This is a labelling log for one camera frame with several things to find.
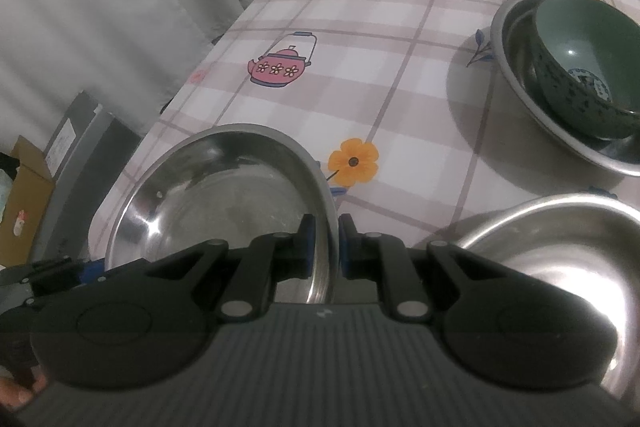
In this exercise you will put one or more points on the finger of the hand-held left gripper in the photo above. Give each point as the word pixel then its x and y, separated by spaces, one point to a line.
pixel 60 274

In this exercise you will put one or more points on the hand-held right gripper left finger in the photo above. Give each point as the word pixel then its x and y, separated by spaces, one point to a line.
pixel 309 237

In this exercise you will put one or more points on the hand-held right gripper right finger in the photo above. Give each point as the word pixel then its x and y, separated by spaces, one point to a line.
pixel 345 242

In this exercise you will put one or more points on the large stainless steel plate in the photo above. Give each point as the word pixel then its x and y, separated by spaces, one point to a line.
pixel 225 187
pixel 550 267

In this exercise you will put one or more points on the small stainless steel bowl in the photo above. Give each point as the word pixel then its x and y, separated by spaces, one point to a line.
pixel 520 57

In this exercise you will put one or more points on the wide stainless steel bowl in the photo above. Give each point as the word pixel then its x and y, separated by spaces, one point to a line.
pixel 620 164

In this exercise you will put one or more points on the green ceramic bowl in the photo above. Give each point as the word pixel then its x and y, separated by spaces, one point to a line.
pixel 575 42

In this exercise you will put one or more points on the person's left hand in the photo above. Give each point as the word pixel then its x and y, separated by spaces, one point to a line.
pixel 12 394

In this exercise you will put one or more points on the brown cardboard box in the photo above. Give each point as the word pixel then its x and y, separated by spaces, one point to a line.
pixel 25 207

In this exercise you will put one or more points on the grey metal box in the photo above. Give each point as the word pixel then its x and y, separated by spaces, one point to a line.
pixel 75 132

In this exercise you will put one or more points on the checked teapot print tablecloth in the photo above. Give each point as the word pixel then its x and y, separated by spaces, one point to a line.
pixel 400 82

